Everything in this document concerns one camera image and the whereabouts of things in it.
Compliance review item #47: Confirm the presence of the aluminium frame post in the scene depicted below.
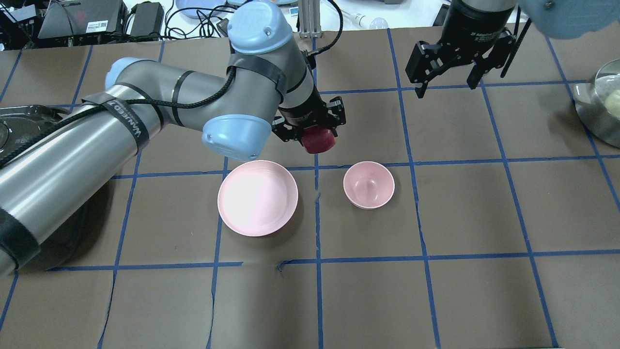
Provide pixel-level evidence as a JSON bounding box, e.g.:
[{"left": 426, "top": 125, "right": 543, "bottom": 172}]
[{"left": 297, "top": 0, "right": 323, "bottom": 38}]

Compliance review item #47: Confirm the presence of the pink plate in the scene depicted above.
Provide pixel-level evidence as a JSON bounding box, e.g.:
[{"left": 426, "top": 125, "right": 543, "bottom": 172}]
[{"left": 217, "top": 160, "right": 299, "bottom": 237}]

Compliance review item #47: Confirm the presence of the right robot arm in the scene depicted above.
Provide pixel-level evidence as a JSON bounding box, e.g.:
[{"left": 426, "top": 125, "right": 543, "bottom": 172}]
[{"left": 405, "top": 0, "right": 620, "bottom": 98}]

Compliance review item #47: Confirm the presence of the white light bulb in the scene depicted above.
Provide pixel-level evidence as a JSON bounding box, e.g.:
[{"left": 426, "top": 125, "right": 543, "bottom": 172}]
[{"left": 352, "top": 14, "right": 389, "bottom": 30}]

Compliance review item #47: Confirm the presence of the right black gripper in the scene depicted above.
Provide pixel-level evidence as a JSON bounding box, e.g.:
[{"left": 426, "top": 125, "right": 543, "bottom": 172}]
[{"left": 405, "top": 0, "right": 517, "bottom": 99}]

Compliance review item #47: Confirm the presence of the pink bowl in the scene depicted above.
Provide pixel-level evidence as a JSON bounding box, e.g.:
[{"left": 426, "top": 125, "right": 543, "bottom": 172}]
[{"left": 342, "top": 161, "right": 396, "bottom": 210}]

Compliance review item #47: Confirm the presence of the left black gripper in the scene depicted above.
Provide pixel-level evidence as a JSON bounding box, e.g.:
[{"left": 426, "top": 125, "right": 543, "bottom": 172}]
[{"left": 271, "top": 87, "right": 347, "bottom": 143}]

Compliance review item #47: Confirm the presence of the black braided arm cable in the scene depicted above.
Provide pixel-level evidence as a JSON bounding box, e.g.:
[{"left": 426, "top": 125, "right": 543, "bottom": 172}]
[{"left": 0, "top": 65, "right": 238, "bottom": 168}]

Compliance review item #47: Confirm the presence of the red apple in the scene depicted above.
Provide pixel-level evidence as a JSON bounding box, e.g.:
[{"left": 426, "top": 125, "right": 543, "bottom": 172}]
[{"left": 300, "top": 126, "right": 336, "bottom": 154}]

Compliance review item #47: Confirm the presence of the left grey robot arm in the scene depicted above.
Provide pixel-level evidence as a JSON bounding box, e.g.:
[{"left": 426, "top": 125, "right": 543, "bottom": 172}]
[{"left": 0, "top": 0, "right": 346, "bottom": 277}]

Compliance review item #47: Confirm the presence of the black power adapter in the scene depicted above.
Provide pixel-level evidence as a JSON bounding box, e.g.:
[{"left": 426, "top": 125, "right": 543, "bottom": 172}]
[{"left": 128, "top": 1, "right": 164, "bottom": 42}]

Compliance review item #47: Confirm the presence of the black rice cooker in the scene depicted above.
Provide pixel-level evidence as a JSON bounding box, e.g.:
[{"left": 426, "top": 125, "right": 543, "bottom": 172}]
[{"left": 0, "top": 104, "right": 90, "bottom": 272}]

